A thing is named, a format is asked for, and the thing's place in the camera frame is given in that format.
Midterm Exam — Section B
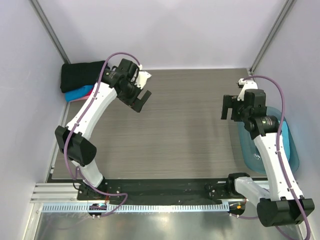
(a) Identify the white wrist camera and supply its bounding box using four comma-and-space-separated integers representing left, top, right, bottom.
237, 78, 258, 101
135, 64, 152, 90

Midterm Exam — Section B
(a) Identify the folded blue t shirt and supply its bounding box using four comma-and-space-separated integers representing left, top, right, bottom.
64, 85, 94, 103

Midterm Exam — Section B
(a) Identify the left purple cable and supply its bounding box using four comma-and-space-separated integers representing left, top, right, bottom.
63, 52, 141, 217

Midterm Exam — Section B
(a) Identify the left aluminium corner post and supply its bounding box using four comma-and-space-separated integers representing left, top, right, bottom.
29, 0, 71, 64

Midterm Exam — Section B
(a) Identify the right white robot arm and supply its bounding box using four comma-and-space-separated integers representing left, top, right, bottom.
221, 89, 315, 227

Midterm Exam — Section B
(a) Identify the turquoise t shirt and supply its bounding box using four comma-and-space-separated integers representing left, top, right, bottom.
281, 120, 291, 162

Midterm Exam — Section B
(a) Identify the aluminium corner post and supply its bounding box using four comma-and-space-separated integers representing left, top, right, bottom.
247, 0, 297, 76
29, 0, 71, 64

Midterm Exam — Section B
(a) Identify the teal plastic bin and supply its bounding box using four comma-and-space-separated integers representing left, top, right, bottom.
237, 121, 300, 174

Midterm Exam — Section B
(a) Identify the folded pink t shirt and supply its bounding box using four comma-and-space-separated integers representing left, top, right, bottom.
74, 91, 92, 102

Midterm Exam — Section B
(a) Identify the aluminium frame rail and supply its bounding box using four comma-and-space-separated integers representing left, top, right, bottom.
30, 183, 79, 203

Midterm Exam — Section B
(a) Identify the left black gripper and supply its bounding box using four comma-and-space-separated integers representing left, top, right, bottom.
117, 79, 151, 113

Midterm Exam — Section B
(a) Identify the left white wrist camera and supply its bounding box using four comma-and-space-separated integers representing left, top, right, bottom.
135, 64, 152, 90

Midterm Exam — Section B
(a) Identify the folded black t shirt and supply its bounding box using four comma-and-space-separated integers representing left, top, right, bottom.
60, 61, 105, 93

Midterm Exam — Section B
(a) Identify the right aluminium corner post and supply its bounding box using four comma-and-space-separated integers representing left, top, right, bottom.
247, 0, 297, 76

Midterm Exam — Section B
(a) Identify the slotted cable duct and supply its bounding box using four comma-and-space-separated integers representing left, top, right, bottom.
42, 202, 230, 213

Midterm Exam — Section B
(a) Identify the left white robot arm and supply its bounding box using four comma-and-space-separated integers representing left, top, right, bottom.
55, 64, 152, 200

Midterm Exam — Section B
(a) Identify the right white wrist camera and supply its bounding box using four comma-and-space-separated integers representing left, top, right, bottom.
237, 78, 258, 101

